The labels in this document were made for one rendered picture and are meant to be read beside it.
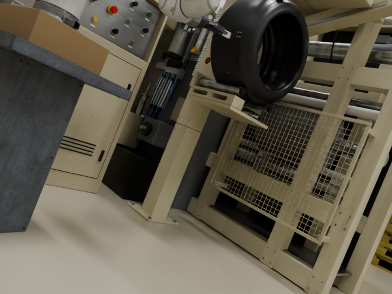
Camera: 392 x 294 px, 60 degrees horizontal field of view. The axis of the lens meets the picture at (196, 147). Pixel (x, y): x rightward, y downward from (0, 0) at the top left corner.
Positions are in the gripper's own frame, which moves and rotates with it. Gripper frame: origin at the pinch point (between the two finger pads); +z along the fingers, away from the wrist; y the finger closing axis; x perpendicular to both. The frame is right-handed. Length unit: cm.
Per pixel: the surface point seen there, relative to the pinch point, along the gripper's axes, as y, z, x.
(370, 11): -35, 71, -39
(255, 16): -9.7, 7.6, -12.1
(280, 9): -12.6, 21.3, -20.7
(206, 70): 31.5, 22.3, 17.2
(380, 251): -21, 304, 139
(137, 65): 57, -11, 26
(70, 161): 56, -39, 92
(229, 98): -6.4, 10.3, 30.8
